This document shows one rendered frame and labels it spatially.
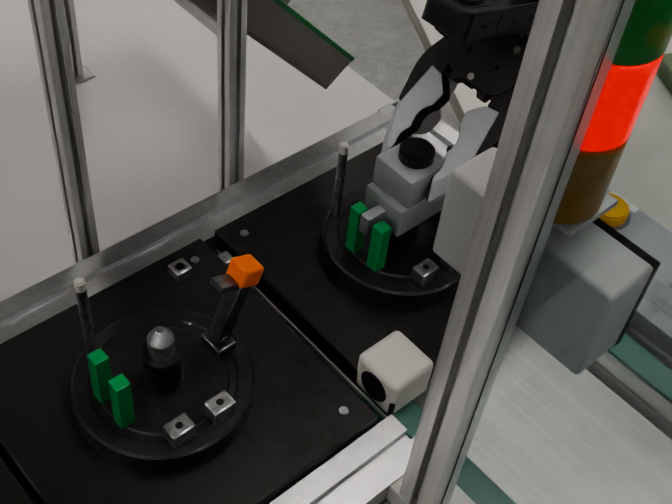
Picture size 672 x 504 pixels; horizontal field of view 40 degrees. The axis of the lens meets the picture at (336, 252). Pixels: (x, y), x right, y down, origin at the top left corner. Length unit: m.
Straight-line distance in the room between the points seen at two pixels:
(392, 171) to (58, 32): 0.28
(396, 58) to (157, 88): 1.64
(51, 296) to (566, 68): 0.55
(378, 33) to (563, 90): 2.46
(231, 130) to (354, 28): 1.98
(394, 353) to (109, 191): 0.43
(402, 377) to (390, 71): 2.03
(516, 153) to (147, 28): 0.91
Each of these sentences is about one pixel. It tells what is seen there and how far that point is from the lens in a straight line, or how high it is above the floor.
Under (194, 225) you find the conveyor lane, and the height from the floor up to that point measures 0.95.
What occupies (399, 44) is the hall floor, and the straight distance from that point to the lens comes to 2.84.
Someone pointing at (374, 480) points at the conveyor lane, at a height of 0.96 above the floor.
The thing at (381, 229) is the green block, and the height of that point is 1.04.
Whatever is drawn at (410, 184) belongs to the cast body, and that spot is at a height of 1.08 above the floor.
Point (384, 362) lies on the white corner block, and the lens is 0.75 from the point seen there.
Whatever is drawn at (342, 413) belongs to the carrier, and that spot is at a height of 0.97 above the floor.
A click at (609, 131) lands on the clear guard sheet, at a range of 0.43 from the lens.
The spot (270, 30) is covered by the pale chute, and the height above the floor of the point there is 1.08.
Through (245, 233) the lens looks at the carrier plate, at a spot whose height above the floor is 0.97.
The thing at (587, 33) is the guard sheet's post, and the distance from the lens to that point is 0.40.
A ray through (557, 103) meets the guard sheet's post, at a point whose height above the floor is 1.35.
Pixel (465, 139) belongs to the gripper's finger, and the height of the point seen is 1.11.
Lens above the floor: 1.59
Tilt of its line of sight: 47 degrees down
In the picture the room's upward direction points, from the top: 7 degrees clockwise
